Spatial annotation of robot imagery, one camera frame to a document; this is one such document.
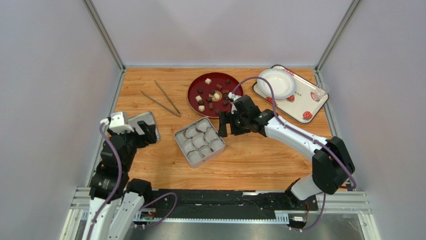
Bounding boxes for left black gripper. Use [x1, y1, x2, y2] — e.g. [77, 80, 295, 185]
[107, 119, 157, 171]

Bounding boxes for metal tongs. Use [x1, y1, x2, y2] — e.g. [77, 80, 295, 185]
[140, 80, 182, 118]

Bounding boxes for square tin box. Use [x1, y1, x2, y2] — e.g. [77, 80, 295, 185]
[174, 117, 226, 169]

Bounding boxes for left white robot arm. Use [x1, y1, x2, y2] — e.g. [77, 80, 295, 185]
[82, 119, 160, 240]

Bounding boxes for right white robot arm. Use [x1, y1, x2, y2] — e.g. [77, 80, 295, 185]
[218, 93, 356, 203]

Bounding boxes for white square chocolate top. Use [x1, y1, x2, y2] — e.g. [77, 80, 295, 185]
[204, 78, 212, 85]

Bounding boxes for silver tin lid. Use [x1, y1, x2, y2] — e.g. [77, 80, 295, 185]
[128, 111, 160, 143]

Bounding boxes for red round tray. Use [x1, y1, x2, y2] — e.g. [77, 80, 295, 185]
[187, 72, 240, 119]

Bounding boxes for white paper bowl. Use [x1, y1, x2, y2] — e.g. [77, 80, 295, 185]
[257, 68, 297, 99]

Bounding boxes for strawberry pattern tray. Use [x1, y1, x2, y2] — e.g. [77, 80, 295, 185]
[270, 65, 329, 124]

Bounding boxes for clear plastic cup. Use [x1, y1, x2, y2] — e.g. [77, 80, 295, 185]
[313, 83, 330, 101]

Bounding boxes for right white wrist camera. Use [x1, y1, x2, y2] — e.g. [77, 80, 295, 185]
[228, 92, 241, 114]

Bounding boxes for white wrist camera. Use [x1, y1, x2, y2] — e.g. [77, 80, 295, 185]
[100, 111, 132, 134]
[228, 92, 241, 114]

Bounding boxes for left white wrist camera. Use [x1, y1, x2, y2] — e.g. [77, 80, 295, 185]
[100, 111, 132, 134]

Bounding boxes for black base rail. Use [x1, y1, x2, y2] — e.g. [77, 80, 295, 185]
[149, 189, 320, 220]

